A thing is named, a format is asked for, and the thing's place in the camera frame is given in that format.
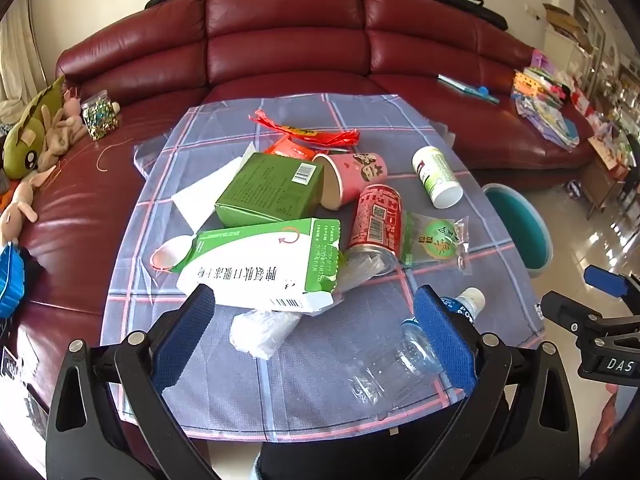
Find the clear bag of beads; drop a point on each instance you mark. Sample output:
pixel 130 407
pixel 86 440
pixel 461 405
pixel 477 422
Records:
pixel 100 117

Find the blue plastic basket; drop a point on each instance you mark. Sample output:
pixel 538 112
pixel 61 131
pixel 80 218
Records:
pixel 10 280

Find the white bottle with green label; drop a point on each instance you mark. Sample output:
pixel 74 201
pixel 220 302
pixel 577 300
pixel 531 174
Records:
pixel 437 175

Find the pile of colourful books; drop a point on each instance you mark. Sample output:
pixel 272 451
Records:
pixel 545 105

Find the person's right forearm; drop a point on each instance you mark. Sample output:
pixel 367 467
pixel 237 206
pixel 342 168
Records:
pixel 607 422

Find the dark red leather sofa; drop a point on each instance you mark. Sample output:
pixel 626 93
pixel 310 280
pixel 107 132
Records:
pixel 285 25

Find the green cardboard box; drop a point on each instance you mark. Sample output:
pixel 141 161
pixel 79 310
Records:
pixel 270 190

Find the clear packet with green label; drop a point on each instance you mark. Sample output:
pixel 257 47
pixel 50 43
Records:
pixel 435 242

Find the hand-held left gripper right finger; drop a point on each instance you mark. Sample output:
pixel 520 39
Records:
pixel 445 340

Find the orange snack packet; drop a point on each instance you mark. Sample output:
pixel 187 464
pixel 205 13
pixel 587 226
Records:
pixel 290 149

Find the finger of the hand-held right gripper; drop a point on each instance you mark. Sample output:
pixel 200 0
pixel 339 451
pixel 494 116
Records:
pixel 565 310
pixel 605 280

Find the white tissue paper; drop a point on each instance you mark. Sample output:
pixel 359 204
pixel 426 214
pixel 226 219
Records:
pixel 200 195

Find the black bag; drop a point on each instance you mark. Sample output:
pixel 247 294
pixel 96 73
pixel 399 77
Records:
pixel 460 2

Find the white plastic bag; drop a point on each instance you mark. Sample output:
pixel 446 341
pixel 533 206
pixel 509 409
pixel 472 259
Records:
pixel 260 332

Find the white curtain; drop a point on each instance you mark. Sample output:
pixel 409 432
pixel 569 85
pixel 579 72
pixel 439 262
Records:
pixel 15 60

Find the pink paper cup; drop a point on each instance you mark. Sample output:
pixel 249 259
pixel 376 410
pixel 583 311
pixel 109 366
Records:
pixel 350 175

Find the white plastic cup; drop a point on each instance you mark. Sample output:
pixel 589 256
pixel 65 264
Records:
pixel 167 255

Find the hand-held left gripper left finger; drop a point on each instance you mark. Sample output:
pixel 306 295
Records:
pixel 182 340

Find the clear plastic bottle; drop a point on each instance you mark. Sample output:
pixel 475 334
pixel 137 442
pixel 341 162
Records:
pixel 395 360

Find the teal trash bin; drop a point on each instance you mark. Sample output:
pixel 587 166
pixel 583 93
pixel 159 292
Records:
pixel 520 230

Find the open cardboard box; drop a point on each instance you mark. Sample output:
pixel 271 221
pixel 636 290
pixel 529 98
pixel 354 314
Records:
pixel 565 22

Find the red plastic wrapper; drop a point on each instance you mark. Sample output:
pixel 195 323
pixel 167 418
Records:
pixel 300 132

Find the white and green medicine box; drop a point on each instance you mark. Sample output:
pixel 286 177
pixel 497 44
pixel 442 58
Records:
pixel 260 265

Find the red drink can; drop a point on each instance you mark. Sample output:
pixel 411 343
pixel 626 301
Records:
pixel 377 220

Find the glass display cabinet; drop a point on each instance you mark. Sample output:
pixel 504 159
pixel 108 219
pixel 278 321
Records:
pixel 595 35

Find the green plush toy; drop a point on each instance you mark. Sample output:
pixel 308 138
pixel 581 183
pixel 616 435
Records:
pixel 27 130

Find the clear plastic wrap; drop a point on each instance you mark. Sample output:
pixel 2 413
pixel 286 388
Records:
pixel 360 272

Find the grey plaid tablecloth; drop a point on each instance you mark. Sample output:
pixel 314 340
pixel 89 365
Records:
pixel 310 375

